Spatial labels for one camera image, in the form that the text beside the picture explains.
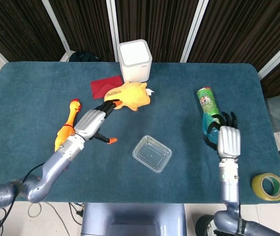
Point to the yellow plush toy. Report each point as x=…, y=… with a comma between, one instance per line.
x=132, y=96

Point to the green chips can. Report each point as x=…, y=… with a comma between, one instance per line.
x=207, y=100

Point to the black bag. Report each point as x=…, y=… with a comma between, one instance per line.
x=83, y=57

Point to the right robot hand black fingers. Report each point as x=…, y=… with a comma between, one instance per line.
x=229, y=140

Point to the yellow tape roll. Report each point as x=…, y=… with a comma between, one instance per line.
x=256, y=186

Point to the clear plastic container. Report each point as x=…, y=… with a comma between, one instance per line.
x=152, y=153

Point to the left robot arm grey-blue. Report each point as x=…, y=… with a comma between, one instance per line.
x=53, y=167

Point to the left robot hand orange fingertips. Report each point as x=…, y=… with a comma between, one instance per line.
x=89, y=123

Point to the grey-blue robot torso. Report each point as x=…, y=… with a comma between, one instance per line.
x=130, y=218

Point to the yellow rubber chicken toy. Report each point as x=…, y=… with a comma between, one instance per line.
x=73, y=110

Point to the teal table cloth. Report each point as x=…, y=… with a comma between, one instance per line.
x=31, y=81

